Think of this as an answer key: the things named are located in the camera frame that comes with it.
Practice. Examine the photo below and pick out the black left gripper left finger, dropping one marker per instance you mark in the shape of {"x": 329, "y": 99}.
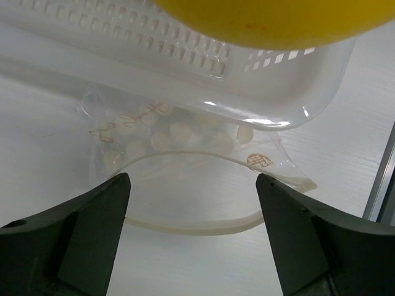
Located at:
{"x": 68, "y": 249}

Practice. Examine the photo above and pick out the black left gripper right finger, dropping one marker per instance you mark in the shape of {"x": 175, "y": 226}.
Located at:
{"x": 320, "y": 250}

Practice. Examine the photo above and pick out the clear zip top bag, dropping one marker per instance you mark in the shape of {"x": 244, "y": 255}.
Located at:
{"x": 191, "y": 174}

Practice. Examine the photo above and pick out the yellow lemon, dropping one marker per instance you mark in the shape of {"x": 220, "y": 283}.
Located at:
{"x": 280, "y": 25}

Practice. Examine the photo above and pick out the white perforated plastic basket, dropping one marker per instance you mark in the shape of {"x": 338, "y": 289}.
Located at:
{"x": 136, "y": 47}

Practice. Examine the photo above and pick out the right aluminium frame post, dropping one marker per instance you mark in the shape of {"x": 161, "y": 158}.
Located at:
{"x": 380, "y": 204}

